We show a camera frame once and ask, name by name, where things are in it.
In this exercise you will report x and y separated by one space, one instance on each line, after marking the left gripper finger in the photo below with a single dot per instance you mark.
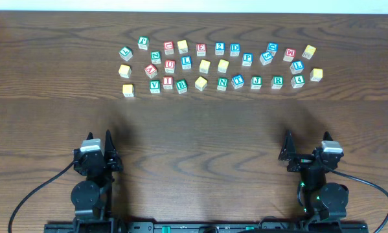
109 146
89 136

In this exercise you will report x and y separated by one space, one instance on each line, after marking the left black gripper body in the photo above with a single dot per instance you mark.
100 159

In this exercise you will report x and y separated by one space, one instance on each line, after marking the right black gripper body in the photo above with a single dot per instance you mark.
306 158

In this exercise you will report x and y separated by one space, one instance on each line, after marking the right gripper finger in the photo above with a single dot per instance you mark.
288 148
327 136

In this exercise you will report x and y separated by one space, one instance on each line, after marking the green N block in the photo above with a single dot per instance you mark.
222 84

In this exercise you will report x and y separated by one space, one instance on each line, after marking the red E block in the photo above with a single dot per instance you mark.
201 49

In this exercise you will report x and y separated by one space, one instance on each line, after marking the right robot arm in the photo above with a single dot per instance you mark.
322 200

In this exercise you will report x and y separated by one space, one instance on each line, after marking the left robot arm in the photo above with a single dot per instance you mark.
92 198

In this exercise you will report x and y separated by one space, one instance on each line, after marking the yellow K block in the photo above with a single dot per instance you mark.
128 90

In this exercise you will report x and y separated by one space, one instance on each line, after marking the yellow G block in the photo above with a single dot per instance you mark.
316 75

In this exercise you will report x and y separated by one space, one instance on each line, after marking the green 4 block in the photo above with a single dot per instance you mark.
297 81

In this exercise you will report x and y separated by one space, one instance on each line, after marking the green R block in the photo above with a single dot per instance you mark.
277 82

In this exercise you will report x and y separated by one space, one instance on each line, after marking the yellow C block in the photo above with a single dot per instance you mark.
124 71

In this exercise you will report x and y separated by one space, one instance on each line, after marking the blue L block right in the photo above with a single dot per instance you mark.
297 67

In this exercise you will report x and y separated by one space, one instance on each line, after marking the blue l block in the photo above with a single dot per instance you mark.
186 62
297 67

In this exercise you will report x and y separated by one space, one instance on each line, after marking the green V block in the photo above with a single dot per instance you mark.
155 86

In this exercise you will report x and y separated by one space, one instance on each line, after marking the blue T block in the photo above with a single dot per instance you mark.
237 81

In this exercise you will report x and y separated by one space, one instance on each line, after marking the yellow block far right top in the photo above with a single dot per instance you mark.
309 51

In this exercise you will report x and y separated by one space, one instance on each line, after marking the red A block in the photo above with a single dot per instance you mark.
151 71

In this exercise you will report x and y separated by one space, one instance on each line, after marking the red I block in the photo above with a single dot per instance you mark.
168 82

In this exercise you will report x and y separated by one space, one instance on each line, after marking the green L block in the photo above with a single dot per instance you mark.
126 53

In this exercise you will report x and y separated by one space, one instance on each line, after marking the red M block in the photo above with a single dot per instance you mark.
289 55

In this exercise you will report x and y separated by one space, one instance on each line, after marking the blue 5 block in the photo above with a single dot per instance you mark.
266 58

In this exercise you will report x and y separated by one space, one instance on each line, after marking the green B block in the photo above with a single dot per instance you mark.
181 86

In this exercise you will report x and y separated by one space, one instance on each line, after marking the blue P block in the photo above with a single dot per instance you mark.
247 59

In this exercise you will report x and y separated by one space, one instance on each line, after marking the green Z block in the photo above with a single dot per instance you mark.
155 57

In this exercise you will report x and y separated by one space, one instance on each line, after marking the blue D block right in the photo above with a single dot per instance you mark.
272 48

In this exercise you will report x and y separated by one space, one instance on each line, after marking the blue d block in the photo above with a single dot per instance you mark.
272 48
234 49

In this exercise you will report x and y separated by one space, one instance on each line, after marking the yellow o block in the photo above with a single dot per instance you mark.
223 66
201 83

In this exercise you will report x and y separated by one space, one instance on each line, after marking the yellow O block lower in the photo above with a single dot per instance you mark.
201 83

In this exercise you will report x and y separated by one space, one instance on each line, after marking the yellow S block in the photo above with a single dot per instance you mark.
204 66

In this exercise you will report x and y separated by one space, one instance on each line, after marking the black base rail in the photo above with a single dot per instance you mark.
268 225

